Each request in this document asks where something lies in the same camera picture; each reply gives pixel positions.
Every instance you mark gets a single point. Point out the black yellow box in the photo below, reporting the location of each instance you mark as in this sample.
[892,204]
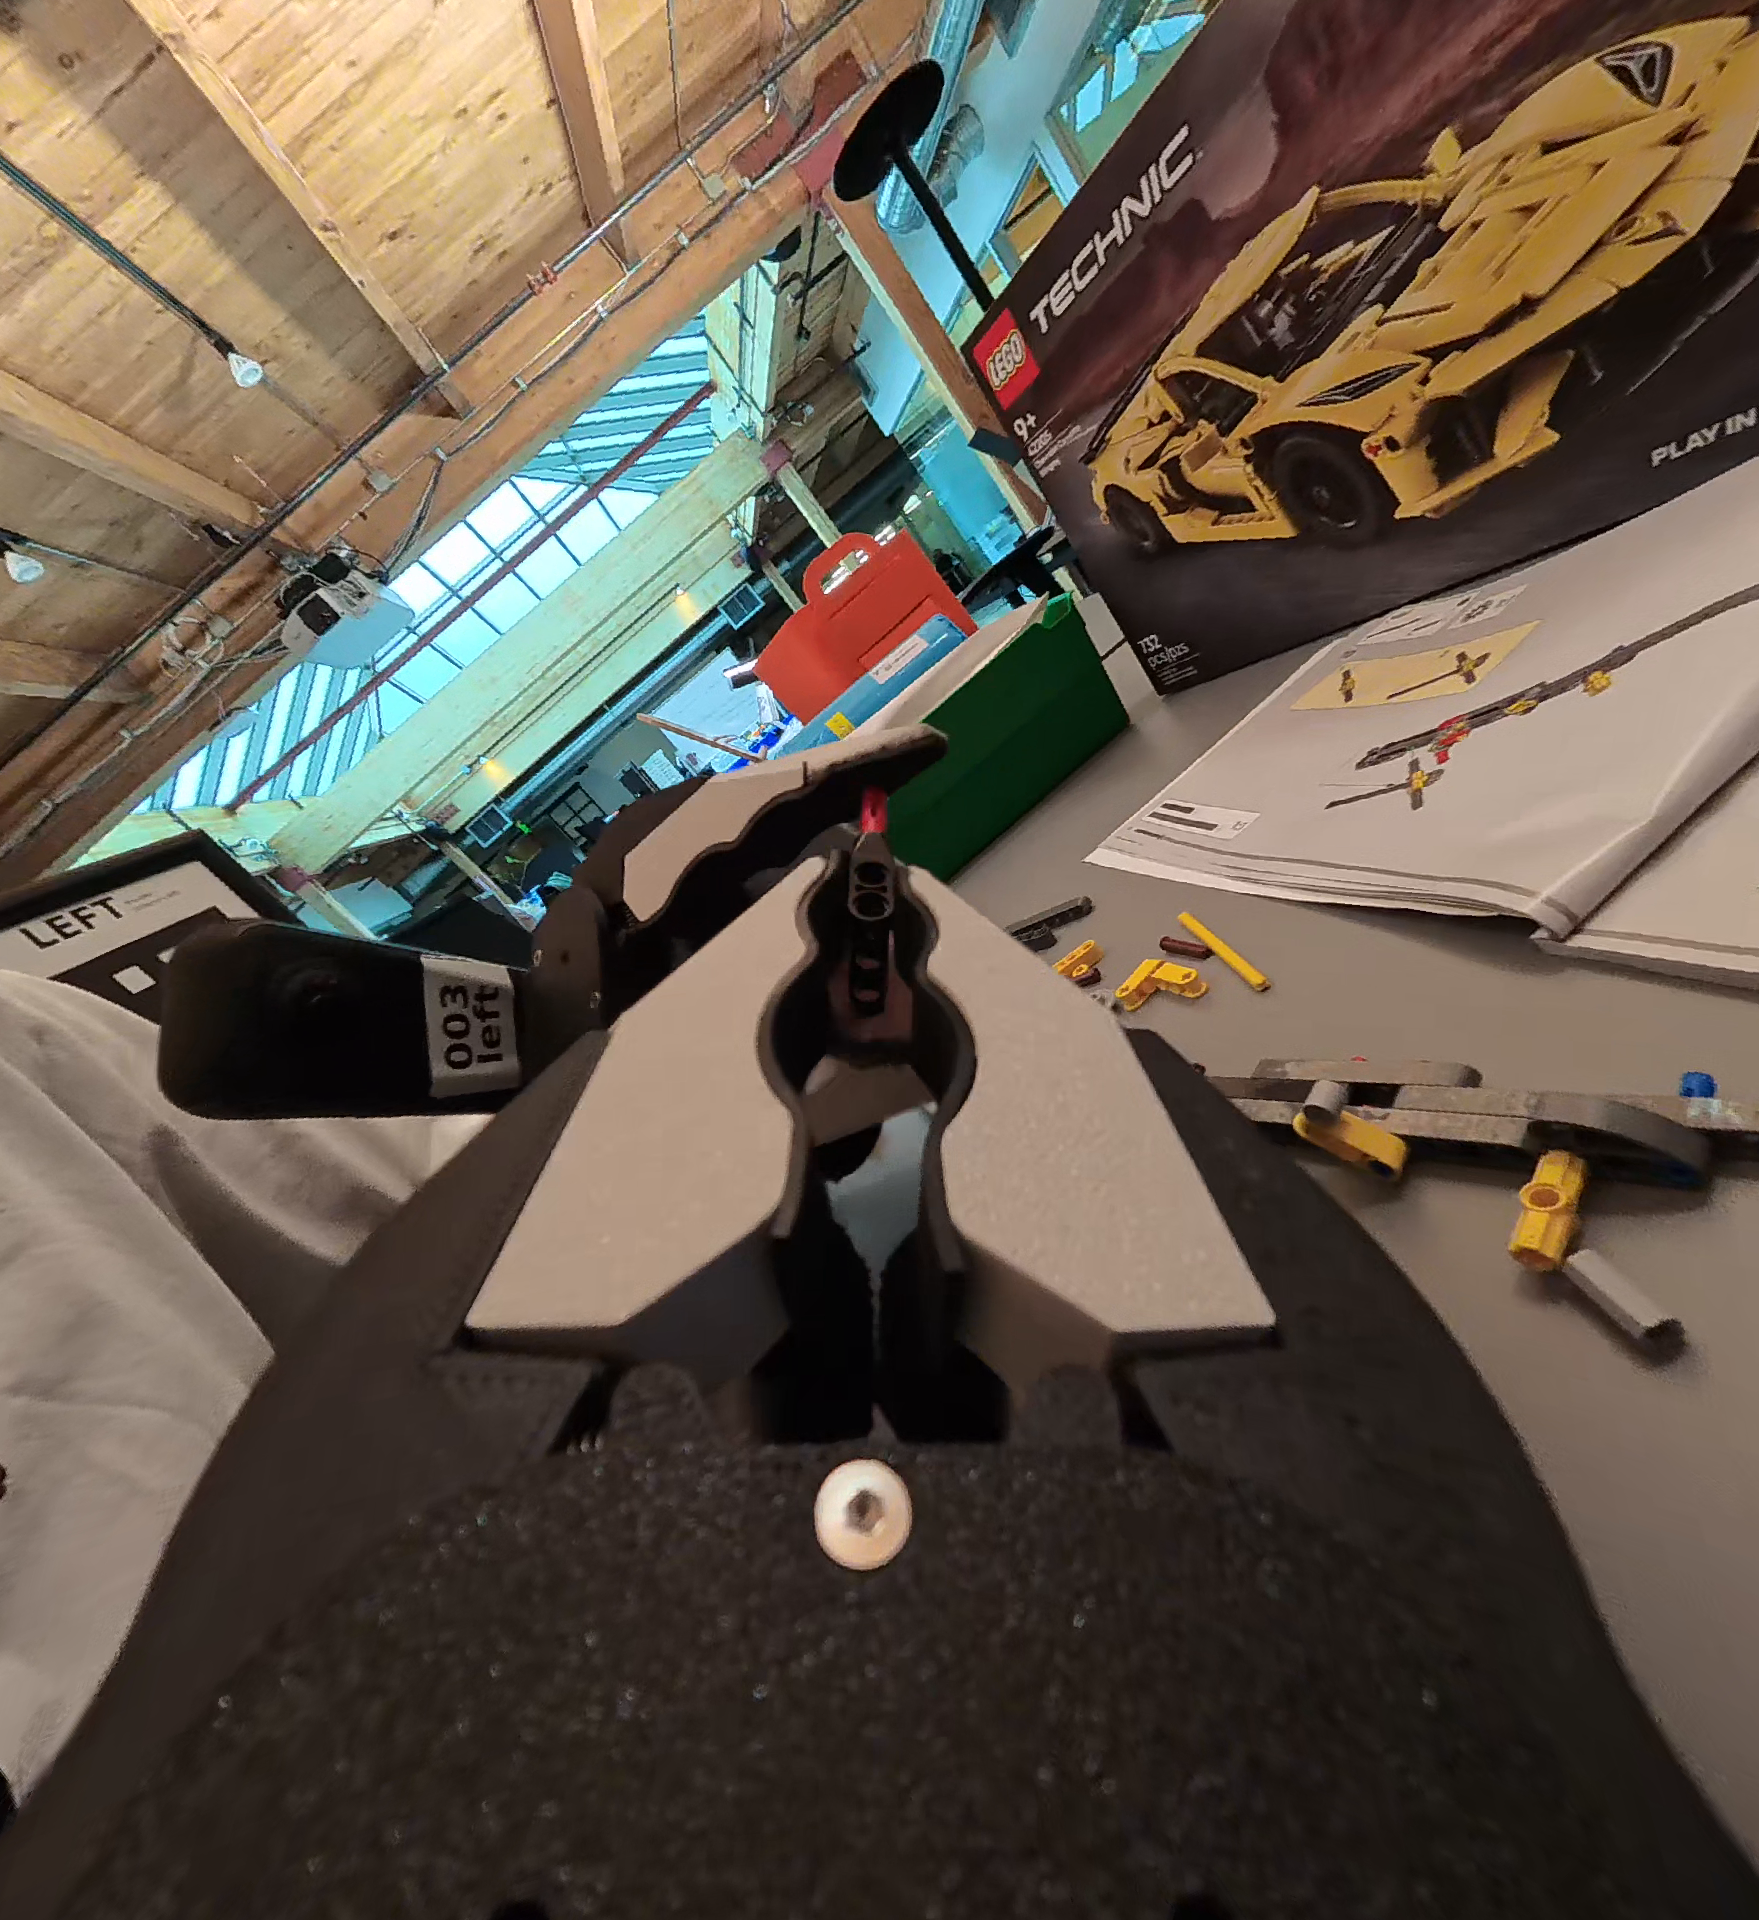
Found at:
[1420,300]

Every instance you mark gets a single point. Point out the black lego fork piece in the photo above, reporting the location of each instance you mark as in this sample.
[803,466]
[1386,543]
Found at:
[868,901]

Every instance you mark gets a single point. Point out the red plastic case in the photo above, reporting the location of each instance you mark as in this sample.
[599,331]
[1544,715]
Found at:
[864,614]

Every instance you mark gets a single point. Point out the person's white printed shirt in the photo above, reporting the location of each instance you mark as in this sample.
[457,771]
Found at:
[99,1274]

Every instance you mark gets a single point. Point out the black round pole lamp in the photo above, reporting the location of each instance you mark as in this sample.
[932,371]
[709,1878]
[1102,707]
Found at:
[886,128]

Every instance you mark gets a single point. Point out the long grey lego beam assembly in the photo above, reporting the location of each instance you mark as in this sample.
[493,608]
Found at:
[1570,1112]

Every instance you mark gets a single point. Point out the lego instruction booklet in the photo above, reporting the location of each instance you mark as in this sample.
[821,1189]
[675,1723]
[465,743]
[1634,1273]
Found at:
[1494,751]

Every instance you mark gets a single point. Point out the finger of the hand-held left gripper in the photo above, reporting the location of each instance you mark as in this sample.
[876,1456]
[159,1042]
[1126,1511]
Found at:
[715,871]

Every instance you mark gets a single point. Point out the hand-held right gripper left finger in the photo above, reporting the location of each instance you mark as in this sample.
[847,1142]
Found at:
[641,1201]

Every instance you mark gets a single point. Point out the yellow lego angle connector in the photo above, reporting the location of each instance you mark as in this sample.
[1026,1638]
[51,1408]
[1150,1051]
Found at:
[1156,983]

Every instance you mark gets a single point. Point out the yellow lego brick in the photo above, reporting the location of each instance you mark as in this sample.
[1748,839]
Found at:
[1078,963]

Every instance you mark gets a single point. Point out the white ceiling projector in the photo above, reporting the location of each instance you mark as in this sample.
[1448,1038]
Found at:
[339,608]

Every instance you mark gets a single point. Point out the light grey lego sleeve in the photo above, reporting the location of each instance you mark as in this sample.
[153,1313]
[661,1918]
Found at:
[1622,1299]

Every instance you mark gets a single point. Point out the long yellow lego axle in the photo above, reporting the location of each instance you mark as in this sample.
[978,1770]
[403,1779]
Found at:
[1222,950]

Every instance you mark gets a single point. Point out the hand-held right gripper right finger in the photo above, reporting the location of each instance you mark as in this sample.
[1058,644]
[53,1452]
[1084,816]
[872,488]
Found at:
[1104,1201]

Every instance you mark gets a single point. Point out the green storage bin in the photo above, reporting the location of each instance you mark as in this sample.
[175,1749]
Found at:
[1030,735]

